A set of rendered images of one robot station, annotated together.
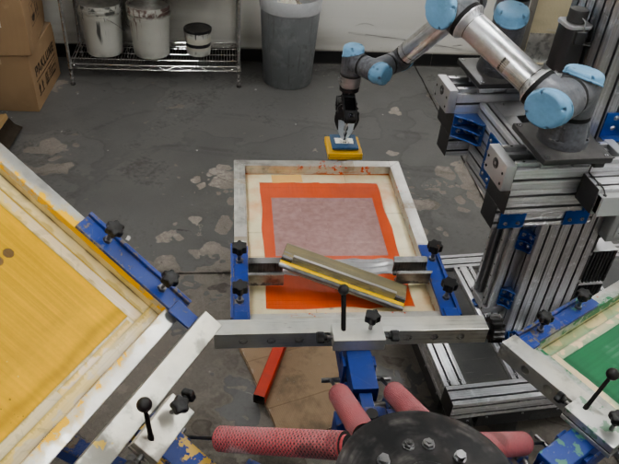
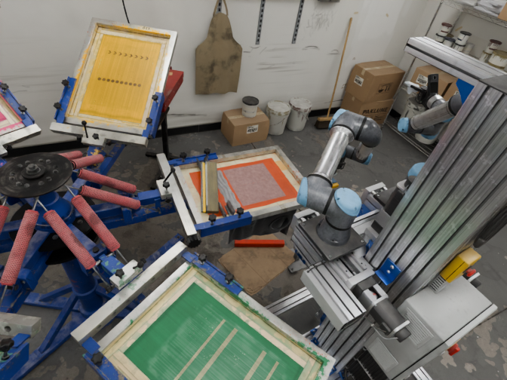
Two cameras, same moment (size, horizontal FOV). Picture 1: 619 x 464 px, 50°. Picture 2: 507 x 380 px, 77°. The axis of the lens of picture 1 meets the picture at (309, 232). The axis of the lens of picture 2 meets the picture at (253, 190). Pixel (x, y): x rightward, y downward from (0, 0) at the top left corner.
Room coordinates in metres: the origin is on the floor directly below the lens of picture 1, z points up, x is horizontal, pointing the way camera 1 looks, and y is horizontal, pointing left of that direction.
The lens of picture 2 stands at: (1.06, -1.47, 2.33)
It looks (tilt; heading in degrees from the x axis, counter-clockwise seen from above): 43 degrees down; 66
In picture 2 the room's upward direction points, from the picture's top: 10 degrees clockwise
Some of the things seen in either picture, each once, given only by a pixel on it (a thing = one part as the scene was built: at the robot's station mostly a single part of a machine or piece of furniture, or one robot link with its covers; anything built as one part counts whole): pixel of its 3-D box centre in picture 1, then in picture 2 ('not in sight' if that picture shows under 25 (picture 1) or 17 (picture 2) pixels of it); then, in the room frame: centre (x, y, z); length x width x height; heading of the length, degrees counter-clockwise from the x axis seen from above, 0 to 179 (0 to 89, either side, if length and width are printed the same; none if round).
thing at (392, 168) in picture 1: (330, 234); (244, 182); (1.60, -0.06, 0.97); 0.79 x 0.58 x 0.04; 8
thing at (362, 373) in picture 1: (358, 365); (154, 196); (1.05, -0.14, 1.02); 0.17 x 0.06 x 0.05; 8
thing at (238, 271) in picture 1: (239, 287); (195, 162); (1.32, 0.18, 0.97); 0.30 x 0.05 x 0.07; 8
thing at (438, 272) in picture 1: (437, 284); (225, 223); (1.41, -0.37, 0.97); 0.30 x 0.05 x 0.07; 8
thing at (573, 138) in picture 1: (566, 124); (336, 225); (1.80, -0.74, 1.31); 0.15 x 0.15 x 0.10
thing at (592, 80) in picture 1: (578, 89); (342, 206); (1.79, -0.73, 1.42); 0.13 x 0.12 x 0.14; 138
